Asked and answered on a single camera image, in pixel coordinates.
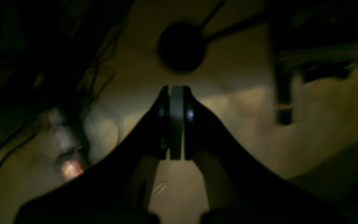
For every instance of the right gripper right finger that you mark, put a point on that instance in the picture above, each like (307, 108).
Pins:
(240, 189)

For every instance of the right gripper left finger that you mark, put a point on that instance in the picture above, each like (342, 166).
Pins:
(117, 189)

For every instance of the black round stand base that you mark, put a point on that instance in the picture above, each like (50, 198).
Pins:
(181, 47)

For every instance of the dark table leg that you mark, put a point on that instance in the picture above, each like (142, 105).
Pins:
(277, 15)

